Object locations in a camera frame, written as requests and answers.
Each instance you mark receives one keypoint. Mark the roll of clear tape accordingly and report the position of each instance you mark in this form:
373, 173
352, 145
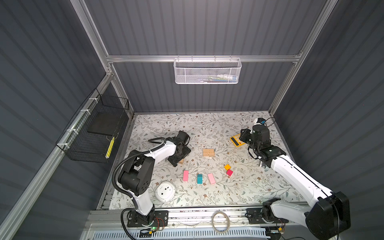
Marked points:
225, 220

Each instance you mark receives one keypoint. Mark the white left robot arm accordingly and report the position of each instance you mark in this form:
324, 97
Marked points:
133, 175

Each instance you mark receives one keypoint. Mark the engraved rectangular wood block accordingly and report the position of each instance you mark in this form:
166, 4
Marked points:
208, 152

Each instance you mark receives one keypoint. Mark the yellow calculator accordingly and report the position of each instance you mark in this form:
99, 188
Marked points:
236, 140

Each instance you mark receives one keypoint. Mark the yellow green marker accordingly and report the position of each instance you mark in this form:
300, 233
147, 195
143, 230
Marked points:
110, 148

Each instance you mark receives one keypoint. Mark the yellow cube block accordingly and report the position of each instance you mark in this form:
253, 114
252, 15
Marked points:
227, 166

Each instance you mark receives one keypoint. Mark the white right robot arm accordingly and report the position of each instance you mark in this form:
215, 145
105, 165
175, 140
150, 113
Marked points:
327, 213

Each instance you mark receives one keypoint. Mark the black wire basket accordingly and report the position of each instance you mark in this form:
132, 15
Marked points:
101, 117

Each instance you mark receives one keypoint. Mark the white wire mesh basket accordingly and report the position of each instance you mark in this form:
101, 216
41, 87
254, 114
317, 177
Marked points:
211, 71

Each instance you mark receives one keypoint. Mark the dark pink rectangular block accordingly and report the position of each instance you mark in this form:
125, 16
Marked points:
185, 176

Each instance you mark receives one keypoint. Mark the teal wood block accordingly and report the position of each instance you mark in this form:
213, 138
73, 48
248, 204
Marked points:
199, 179

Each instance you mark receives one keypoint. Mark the light pink wood block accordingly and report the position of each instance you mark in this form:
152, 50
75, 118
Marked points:
211, 178

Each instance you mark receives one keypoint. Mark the magenta cube block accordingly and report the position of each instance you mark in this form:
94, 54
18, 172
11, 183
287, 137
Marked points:
229, 172

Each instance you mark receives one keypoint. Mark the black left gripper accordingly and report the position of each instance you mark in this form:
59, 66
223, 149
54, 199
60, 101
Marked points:
174, 160

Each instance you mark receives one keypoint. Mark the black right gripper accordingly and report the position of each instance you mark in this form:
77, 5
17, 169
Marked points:
246, 132

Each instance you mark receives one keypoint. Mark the white round smart speaker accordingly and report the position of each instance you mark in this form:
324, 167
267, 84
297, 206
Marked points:
165, 192

